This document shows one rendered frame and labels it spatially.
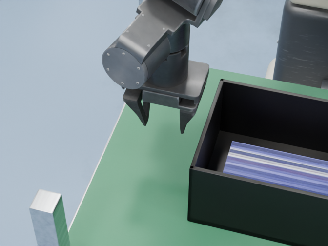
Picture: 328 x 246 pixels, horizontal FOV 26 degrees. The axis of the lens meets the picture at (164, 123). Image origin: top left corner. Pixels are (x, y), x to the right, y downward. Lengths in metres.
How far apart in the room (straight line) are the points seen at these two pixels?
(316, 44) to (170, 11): 1.05
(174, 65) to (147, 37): 0.10
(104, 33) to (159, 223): 1.84
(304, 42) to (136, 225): 0.97
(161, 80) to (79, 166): 1.43
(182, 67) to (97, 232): 0.26
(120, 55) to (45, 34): 2.00
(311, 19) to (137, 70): 1.04
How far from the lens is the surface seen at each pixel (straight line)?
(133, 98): 0.91
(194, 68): 0.92
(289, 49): 1.85
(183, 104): 0.90
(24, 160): 2.33
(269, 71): 2.22
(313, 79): 1.90
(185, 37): 0.85
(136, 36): 0.77
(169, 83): 0.88
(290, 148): 1.06
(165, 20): 0.80
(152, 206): 0.99
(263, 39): 2.75
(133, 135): 1.08
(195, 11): 0.79
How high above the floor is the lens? 1.74
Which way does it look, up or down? 47 degrees down
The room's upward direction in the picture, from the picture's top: straight up
